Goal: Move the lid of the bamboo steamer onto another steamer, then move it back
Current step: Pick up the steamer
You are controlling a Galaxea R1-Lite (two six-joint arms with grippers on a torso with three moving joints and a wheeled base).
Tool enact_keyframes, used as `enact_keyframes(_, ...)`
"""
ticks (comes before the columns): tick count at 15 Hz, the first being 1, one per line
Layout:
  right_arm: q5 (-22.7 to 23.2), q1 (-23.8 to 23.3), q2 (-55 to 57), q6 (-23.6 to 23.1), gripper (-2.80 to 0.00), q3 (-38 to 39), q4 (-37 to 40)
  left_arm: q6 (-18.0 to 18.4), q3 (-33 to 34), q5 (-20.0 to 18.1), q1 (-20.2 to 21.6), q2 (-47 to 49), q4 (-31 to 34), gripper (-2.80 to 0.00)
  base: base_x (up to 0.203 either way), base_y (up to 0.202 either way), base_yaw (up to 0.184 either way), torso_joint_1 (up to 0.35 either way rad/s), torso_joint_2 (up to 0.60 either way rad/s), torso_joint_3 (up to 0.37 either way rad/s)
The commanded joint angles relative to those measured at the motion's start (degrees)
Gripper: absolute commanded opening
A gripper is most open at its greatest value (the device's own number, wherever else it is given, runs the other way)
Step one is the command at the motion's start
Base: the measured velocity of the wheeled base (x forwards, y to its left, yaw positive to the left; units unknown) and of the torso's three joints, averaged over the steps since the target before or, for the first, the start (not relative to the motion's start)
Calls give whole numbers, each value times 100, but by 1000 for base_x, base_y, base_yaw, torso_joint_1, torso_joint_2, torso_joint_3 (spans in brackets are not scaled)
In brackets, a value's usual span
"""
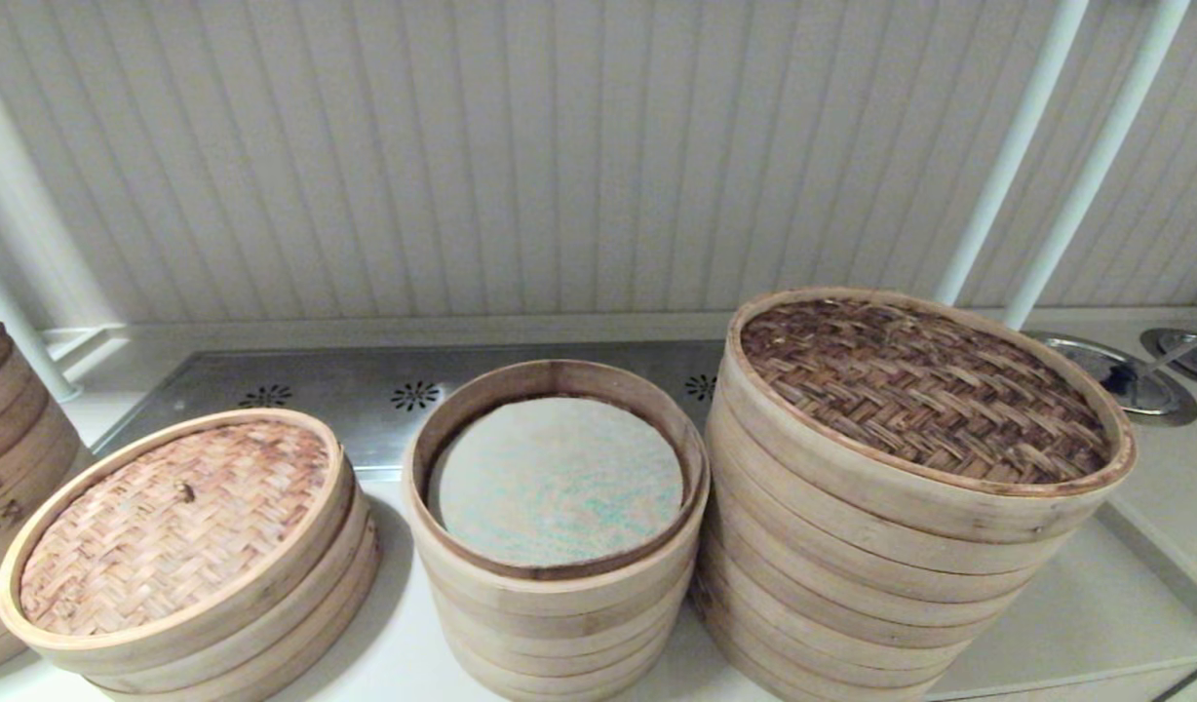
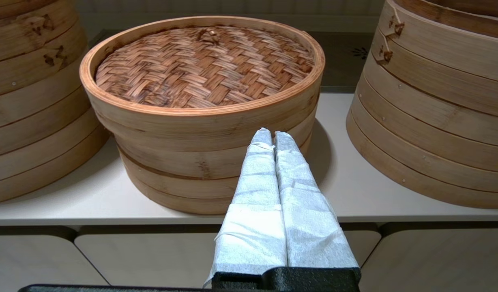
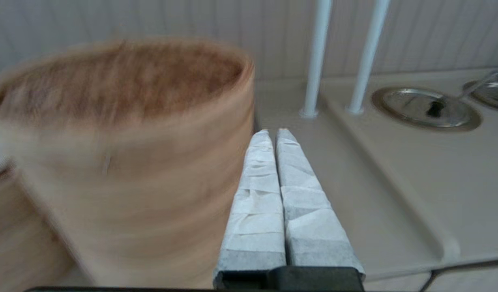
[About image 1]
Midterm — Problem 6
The round stainless steel plate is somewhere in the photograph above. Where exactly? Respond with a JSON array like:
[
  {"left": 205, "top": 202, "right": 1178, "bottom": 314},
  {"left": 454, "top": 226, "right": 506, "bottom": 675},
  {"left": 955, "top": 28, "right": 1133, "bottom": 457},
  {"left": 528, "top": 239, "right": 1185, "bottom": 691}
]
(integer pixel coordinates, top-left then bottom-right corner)
[
  {"left": 1025, "top": 331, "right": 1197, "bottom": 427},
  {"left": 1139, "top": 328, "right": 1197, "bottom": 393}
]

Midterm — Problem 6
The thin white metal pole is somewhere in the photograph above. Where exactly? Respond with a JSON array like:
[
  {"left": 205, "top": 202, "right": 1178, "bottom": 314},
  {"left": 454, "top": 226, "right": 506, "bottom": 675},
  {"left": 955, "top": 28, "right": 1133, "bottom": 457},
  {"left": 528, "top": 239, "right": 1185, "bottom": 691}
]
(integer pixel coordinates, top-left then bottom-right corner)
[{"left": 0, "top": 249, "right": 81, "bottom": 403}]

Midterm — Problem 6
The light woven bamboo steamer lid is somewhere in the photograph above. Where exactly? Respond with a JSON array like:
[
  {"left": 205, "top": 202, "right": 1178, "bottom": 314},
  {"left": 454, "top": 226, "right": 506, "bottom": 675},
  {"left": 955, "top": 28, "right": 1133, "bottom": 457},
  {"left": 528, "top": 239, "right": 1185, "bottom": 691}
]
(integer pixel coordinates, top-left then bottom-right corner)
[{"left": 0, "top": 408, "right": 356, "bottom": 676}]

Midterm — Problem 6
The perforated stainless steel panel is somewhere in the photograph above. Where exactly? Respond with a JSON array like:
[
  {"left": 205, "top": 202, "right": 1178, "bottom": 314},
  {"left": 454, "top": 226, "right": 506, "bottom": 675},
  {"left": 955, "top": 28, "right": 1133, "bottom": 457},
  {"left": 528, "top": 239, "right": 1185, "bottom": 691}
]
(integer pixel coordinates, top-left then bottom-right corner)
[{"left": 92, "top": 339, "right": 736, "bottom": 481}]

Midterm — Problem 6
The bamboo steamer stack with clasps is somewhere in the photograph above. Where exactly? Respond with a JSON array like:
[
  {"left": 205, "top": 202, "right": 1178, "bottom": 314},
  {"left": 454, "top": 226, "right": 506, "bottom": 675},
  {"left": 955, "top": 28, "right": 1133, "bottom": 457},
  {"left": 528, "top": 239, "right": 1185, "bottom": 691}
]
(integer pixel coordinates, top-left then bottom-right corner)
[{"left": 0, "top": 297, "right": 93, "bottom": 679}]

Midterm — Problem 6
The white slanted metal pole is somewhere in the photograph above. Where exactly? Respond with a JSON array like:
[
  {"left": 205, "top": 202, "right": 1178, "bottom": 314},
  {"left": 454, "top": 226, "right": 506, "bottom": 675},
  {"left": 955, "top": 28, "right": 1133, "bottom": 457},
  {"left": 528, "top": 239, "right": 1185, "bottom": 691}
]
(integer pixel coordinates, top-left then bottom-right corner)
[
  {"left": 935, "top": 0, "right": 1090, "bottom": 305},
  {"left": 1003, "top": 0, "right": 1193, "bottom": 331}
]

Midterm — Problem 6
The white green-speckled steamer liner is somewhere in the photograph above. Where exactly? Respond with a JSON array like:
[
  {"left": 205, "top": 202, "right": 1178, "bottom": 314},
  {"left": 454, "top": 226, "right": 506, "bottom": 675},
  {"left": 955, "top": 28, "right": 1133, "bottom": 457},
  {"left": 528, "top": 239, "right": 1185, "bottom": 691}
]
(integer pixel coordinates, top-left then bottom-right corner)
[{"left": 426, "top": 395, "right": 685, "bottom": 568}]

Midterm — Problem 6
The dark woven bamboo lid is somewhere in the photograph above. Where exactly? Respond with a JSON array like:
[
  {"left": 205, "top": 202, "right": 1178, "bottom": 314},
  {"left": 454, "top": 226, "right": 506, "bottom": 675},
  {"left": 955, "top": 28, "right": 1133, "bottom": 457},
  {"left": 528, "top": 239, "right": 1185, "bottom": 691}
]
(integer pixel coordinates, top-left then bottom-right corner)
[{"left": 720, "top": 286, "right": 1138, "bottom": 545}]

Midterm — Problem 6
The thick white round column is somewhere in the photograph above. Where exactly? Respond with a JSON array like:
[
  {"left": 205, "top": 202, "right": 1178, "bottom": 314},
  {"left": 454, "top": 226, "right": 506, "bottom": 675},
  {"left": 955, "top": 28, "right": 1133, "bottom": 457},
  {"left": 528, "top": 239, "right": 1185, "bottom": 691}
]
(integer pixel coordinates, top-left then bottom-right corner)
[{"left": 0, "top": 44, "right": 122, "bottom": 328}]

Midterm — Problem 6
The low bamboo steamer basket stack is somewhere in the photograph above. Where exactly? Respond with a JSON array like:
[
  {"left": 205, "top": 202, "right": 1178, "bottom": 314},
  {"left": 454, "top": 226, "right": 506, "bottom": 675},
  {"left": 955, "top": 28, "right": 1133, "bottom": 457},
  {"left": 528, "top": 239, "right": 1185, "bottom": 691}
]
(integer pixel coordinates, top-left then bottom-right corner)
[{"left": 33, "top": 483, "right": 382, "bottom": 702}]

